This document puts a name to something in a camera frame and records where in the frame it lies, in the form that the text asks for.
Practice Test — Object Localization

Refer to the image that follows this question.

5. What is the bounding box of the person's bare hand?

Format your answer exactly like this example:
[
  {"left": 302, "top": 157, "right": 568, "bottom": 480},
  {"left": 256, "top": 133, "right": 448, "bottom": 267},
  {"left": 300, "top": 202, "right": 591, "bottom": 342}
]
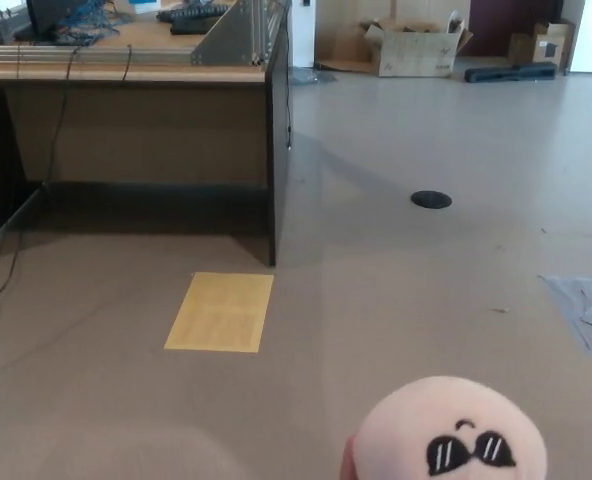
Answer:
[{"left": 342, "top": 433, "right": 358, "bottom": 480}]

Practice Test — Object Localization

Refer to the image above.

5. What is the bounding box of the pink plush dumpling with sunglasses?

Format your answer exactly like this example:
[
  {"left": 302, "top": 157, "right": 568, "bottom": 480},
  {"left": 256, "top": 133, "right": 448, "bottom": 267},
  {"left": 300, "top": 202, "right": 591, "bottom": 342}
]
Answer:
[{"left": 350, "top": 375, "right": 548, "bottom": 480}]

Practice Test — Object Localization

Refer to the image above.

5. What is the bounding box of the yellow rectangular floor patch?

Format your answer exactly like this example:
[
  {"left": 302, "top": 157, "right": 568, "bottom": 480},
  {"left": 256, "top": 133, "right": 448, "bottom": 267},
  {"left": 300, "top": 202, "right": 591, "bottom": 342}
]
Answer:
[{"left": 163, "top": 271, "right": 276, "bottom": 355}]

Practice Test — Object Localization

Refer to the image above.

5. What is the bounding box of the grey tape floor patch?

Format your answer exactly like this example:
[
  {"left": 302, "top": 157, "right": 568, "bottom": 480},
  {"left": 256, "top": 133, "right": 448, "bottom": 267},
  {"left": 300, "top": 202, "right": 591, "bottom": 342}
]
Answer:
[{"left": 539, "top": 273, "right": 592, "bottom": 358}]

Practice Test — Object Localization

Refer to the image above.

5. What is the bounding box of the black round floor cover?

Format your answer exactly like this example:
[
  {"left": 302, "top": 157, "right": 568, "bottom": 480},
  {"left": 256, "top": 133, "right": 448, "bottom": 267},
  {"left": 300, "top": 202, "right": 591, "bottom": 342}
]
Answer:
[{"left": 410, "top": 190, "right": 454, "bottom": 210}]

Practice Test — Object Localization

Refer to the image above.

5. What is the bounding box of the wooden desk with dark panels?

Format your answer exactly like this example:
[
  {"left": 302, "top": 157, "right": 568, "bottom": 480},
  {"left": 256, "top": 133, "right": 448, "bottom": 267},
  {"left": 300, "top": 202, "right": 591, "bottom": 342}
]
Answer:
[{"left": 0, "top": 0, "right": 293, "bottom": 267}]

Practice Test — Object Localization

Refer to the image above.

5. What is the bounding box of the clear plastic bag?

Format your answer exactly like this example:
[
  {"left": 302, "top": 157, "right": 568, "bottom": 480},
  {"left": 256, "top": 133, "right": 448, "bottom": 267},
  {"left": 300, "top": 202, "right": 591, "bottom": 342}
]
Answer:
[{"left": 290, "top": 67, "right": 335, "bottom": 86}]

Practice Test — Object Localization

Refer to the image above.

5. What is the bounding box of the large open cardboard box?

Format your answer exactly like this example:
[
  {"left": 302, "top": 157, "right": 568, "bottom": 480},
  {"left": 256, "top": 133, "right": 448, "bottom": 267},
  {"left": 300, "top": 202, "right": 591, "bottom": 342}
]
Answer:
[{"left": 363, "top": 13, "right": 475, "bottom": 79}]

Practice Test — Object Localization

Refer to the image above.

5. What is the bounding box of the flat cardboard sheet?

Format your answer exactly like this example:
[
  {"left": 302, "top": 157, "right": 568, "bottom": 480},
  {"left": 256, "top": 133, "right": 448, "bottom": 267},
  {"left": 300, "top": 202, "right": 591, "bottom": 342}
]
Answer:
[{"left": 315, "top": 19, "right": 383, "bottom": 74}]

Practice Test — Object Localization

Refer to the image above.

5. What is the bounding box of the dark blue flat bag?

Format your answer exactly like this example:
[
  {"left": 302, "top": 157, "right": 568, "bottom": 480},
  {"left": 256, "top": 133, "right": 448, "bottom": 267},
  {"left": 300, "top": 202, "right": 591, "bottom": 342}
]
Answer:
[{"left": 464, "top": 61, "right": 559, "bottom": 84}]

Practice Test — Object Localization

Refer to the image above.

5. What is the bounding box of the small cardboard box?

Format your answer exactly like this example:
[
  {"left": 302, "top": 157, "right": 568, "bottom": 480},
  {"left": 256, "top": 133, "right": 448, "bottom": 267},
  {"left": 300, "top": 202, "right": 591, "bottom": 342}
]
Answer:
[{"left": 507, "top": 18, "right": 576, "bottom": 72}]

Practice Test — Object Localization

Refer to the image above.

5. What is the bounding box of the black keyboard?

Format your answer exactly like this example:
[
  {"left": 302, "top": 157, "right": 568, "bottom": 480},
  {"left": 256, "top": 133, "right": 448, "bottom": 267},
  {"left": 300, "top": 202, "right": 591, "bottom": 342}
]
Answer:
[
  {"left": 169, "top": 14, "right": 227, "bottom": 37},
  {"left": 156, "top": 1, "right": 230, "bottom": 24}
]

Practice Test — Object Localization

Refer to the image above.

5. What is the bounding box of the dark red door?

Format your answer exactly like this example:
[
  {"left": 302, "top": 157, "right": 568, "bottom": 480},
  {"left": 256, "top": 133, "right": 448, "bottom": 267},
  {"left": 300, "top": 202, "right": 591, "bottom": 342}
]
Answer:
[{"left": 468, "top": 0, "right": 563, "bottom": 44}]

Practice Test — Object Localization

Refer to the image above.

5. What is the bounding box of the black monitor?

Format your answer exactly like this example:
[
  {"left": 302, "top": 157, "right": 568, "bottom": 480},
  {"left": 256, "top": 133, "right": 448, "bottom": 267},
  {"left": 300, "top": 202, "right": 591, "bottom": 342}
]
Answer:
[{"left": 24, "top": 0, "right": 85, "bottom": 39}]

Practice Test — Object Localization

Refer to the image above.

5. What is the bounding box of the thin black hanging cable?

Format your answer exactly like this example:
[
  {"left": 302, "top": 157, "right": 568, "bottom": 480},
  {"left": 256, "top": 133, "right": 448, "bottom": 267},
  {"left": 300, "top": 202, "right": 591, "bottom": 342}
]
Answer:
[{"left": 281, "top": 0, "right": 294, "bottom": 152}]

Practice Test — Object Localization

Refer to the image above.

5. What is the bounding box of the aluminium profile frame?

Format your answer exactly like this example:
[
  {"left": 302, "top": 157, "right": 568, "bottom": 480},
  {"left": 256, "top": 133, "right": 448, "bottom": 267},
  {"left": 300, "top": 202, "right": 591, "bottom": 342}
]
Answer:
[{"left": 0, "top": 0, "right": 293, "bottom": 67}]

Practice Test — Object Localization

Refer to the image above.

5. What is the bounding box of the long black power cable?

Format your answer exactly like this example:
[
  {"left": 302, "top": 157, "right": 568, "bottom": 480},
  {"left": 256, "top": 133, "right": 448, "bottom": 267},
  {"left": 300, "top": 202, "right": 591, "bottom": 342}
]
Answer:
[{"left": 0, "top": 43, "right": 85, "bottom": 321}]

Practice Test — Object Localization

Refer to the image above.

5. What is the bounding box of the blue cable bundle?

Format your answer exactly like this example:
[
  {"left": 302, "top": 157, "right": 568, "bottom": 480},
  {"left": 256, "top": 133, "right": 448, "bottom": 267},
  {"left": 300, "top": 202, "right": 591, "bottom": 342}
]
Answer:
[{"left": 54, "top": 0, "right": 123, "bottom": 42}]

